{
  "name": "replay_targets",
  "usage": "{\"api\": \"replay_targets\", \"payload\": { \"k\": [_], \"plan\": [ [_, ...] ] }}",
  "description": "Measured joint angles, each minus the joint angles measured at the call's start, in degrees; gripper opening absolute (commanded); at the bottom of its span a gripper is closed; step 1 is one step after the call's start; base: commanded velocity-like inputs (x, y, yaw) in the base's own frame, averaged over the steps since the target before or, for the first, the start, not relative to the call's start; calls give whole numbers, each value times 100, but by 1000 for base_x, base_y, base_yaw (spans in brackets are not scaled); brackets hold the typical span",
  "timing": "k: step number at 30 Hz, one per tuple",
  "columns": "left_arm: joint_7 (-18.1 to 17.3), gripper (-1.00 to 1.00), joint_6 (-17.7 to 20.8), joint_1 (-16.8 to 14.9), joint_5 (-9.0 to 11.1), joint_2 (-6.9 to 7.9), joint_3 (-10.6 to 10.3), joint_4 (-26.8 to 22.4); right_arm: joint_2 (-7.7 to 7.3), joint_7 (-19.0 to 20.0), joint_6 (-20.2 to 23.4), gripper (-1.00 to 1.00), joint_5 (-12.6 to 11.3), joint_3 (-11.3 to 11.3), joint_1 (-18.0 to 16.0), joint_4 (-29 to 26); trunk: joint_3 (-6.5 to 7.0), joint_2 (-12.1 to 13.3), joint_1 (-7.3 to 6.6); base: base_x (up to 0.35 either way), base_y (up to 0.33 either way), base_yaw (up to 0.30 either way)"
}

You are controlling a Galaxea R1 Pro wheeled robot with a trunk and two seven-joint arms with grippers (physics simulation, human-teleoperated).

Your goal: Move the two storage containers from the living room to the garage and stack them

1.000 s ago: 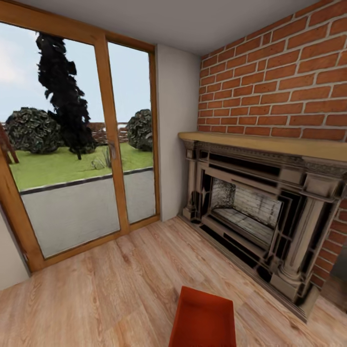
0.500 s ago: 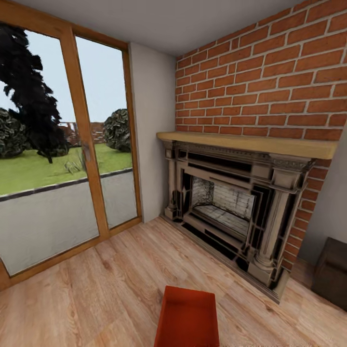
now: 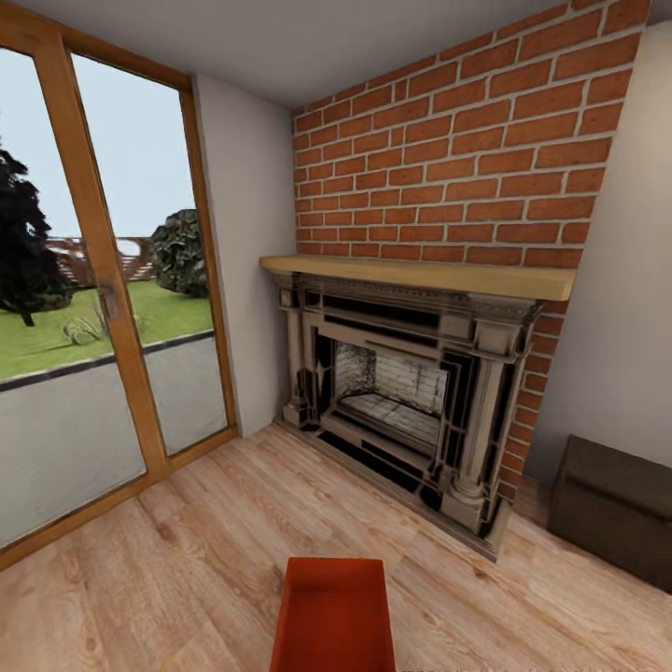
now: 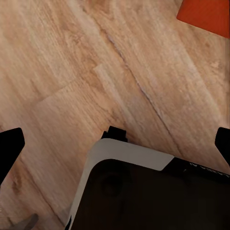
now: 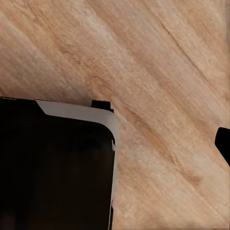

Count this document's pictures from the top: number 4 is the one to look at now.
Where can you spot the storage box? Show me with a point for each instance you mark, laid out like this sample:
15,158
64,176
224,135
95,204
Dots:
210,15

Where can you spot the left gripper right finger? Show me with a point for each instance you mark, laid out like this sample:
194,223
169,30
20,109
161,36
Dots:
222,142

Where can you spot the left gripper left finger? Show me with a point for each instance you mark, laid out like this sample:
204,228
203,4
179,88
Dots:
11,144

